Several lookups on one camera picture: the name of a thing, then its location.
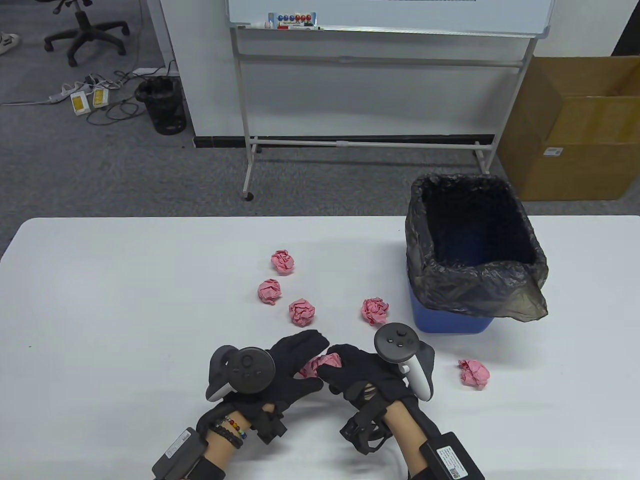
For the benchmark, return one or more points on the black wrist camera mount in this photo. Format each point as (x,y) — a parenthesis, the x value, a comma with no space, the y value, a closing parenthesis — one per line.
(270,427)
(362,430)

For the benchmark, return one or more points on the yellow and white power adapter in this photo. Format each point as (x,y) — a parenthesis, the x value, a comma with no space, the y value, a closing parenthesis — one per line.
(101,96)
(79,103)

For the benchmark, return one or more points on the pink paper ball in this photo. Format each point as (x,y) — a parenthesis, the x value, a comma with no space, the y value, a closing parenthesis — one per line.
(474,374)
(302,312)
(320,362)
(375,311)
(269,291)
(283,262)

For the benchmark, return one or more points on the pack of colourful magnets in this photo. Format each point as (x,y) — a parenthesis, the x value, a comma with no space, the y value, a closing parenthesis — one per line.
(292,19)

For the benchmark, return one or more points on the blue recycling bin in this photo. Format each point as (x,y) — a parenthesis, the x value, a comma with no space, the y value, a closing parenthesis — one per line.
(445,322)

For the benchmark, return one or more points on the black wrist sensor box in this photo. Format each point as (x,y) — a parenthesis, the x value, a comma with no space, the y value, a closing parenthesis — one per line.
(177,452)
(450,460)

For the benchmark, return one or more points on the person's left forearm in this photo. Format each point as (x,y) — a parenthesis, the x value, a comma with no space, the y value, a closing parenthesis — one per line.
(220,452)

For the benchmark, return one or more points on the black mesh waste basket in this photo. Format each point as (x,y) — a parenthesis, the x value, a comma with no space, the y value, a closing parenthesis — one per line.
(162,107)

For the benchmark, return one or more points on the office chair base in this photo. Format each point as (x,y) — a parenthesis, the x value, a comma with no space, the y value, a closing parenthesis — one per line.
(80,27)

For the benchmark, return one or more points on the person's left hand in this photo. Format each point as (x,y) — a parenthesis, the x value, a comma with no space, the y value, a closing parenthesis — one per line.
(295,360)

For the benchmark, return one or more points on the brown cardboard box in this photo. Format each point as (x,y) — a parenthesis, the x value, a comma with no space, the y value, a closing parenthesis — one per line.
(590,165)

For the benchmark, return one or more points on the grey and white handheld controller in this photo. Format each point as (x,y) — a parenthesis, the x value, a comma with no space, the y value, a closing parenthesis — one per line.
(247,372)
(400,347)

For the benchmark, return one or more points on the blue bin with black bag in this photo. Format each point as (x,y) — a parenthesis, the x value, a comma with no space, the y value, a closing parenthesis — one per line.
(475,295)

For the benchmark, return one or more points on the whiteboard marker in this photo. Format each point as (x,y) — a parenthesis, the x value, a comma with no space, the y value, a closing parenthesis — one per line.
(260,24)

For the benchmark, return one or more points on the person's right hand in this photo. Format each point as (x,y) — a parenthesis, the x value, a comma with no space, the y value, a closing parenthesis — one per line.
(360,372)

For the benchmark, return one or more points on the whiteboard on metal stand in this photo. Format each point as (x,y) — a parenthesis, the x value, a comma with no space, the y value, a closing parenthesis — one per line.
(400,12)

